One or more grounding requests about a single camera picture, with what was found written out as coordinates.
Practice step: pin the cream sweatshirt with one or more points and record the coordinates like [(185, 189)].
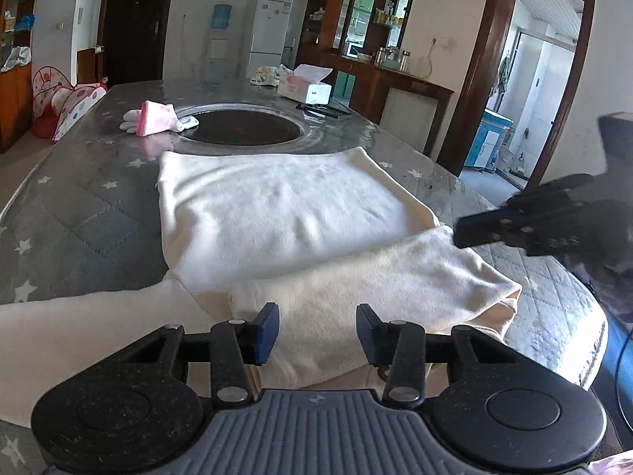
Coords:
[(287, 217)]

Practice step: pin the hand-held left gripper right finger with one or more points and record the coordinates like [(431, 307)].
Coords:
[(368, 334)]

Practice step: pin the pink knitted cloth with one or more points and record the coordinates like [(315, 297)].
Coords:
[(158, 118)]

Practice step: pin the white refrigerator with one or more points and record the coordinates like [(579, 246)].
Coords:
[(267, 29)]

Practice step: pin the polka dot play tent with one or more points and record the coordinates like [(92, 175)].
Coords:
[(74, 104)]

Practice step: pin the small wooden cabinet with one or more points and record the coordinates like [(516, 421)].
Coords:
[(89, 67)]

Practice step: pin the floral cloth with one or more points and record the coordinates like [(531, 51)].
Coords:
[(262, 75)]

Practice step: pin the round black cooktop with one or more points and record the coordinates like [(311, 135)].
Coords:
[(237, 128)]

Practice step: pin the wall socket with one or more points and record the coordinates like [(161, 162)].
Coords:
[(441, 42)]

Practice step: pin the black flat frame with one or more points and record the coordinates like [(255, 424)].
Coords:
[(321, 110)]

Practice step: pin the blue water bottle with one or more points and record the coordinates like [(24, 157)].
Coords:
[(222, 16)]

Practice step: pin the glass jar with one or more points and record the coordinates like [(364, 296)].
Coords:
[(405, 61), (380, 57)]

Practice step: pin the grey quilted star tablecloth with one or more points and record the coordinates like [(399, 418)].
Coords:
[(89, 208)]

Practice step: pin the wooden shelf cabinet with mirror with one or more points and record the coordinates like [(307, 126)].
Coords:
[(336, 15)]

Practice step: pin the dark entrance door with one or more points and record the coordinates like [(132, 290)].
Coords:
[(133, 24)]

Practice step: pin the white tissue box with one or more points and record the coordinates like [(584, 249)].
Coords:
[(309, 94)]

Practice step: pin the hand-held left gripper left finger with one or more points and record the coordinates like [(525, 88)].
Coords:
[(267, 331)]

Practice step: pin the blue white cabinet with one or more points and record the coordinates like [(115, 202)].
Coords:
[(487, 138)]

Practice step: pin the white glove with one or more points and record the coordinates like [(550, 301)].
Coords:
[(129, 121)]

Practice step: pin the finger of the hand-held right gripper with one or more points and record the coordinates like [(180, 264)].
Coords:
[(479, 230), (554, 190)]

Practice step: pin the wooden shelf cabinet with clothes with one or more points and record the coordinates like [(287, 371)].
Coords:
[(15, 104)]

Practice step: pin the dark wooden console table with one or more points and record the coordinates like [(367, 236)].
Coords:
[(376, 76)]

